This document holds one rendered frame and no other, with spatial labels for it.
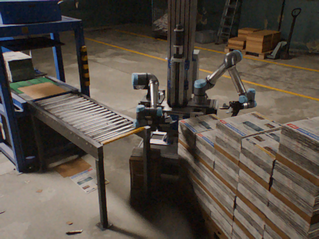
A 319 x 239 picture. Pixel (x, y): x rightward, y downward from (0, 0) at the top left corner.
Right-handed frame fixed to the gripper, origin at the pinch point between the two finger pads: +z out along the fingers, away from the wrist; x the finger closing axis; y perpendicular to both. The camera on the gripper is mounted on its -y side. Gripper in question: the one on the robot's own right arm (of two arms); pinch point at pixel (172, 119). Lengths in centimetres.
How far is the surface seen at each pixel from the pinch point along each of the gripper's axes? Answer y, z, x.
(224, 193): -32, 11, -73
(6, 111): -12, -136, 105
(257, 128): 21, 29, -78
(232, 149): 7, 12, -75
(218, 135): 10, 11, -59
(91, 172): -85, -63, 74
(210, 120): -2.5, 34.0, -9.2
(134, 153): -48, -25, 35
